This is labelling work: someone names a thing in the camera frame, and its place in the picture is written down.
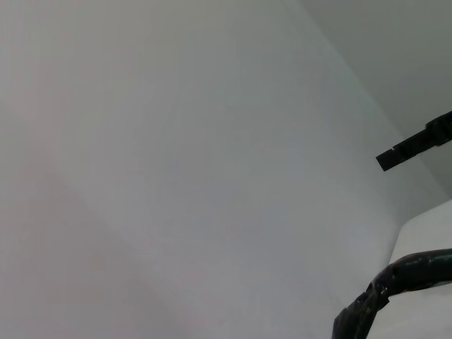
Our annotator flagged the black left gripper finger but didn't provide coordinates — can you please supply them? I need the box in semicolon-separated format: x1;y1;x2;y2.
375;110;452;173

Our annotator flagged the black round teapot with handle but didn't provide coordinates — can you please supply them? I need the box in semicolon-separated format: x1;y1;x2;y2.
331;248;452;339

